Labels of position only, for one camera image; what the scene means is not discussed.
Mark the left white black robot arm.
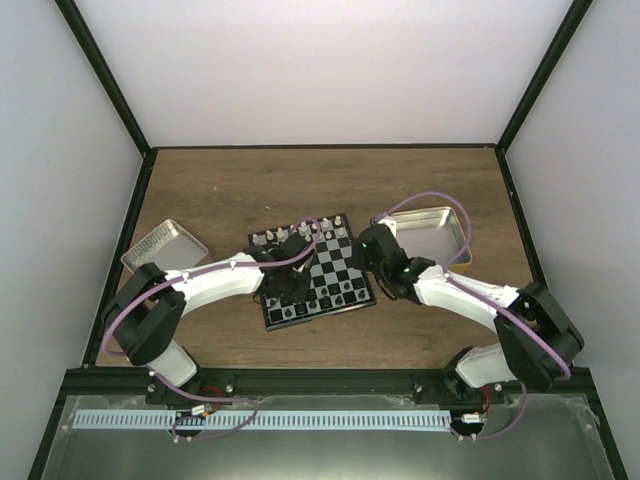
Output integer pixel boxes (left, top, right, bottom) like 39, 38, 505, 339
100, 241, 314, 404

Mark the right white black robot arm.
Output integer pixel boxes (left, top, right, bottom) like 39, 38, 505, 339
353, 223, 584, 403

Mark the black and silver chessboard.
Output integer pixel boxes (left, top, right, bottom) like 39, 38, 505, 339
259, 213, 376, 331

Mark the gold metal tin tray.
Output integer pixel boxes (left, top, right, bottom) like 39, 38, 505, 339
391, 207, 466, 265

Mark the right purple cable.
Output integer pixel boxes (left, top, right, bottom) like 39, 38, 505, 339
372, 190, 574, 441

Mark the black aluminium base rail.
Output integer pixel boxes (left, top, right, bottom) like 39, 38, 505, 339
64, 367, 466, 406

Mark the light blue slotted cable duct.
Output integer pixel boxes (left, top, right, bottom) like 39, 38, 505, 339
72, 409, 451, 432

